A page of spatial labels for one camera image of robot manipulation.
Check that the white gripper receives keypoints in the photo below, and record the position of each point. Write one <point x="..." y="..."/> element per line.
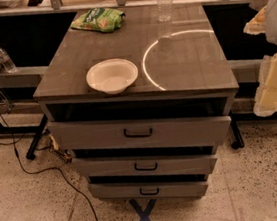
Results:
<point x="266" y="101"/>

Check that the grey bottom drawer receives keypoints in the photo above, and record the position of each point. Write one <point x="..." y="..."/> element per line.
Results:
<point x="153" y="190"/>

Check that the grey drawer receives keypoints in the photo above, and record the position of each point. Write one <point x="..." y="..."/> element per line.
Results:
<point x="153" y="190"/>
<point x="139" y="166"/>
<point x="150" y="133"/>

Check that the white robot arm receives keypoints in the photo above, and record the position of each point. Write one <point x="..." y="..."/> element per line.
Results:
<point x="265" y="22"/>

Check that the grey drawer cabinet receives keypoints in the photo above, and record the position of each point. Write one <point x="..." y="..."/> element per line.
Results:
<point x="184" y="76"/>

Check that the grey top drawer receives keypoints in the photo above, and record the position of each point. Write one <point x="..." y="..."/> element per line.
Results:
<point x="150" y="133"/>

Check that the grey middle drawer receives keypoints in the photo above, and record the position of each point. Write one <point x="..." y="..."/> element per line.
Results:
<point x="139" y="166"/>

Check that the grey side shelf right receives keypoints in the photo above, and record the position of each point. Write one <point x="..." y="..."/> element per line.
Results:
<point x="245" y="71"/>

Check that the grey side shelf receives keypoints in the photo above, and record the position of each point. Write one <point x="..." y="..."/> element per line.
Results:
<point x="245" y="71"/>
<point x="26" y="77"/>

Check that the black table leg right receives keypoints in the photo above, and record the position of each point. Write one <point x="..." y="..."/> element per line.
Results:
<point x="238" y="142"/>

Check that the black table leg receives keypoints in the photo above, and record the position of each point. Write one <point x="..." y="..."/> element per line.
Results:
<point x="238" y="142"/>
<point x="38" y="132"/>

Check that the white paper bowl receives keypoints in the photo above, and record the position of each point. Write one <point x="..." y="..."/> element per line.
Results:
<point x="112" y="76"/>

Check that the green chip bag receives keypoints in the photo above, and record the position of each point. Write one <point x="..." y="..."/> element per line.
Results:
<point x="99" y="19"/>

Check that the grey side shelf left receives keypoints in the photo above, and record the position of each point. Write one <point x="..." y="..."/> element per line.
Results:
<point x="26" y="77"/>

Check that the black table leg left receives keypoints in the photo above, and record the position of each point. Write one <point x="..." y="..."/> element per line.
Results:
<point x="38" y="132"/>

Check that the small water bottle on shelf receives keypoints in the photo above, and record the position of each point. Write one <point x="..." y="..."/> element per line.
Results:
<point x="6" y="61"/>

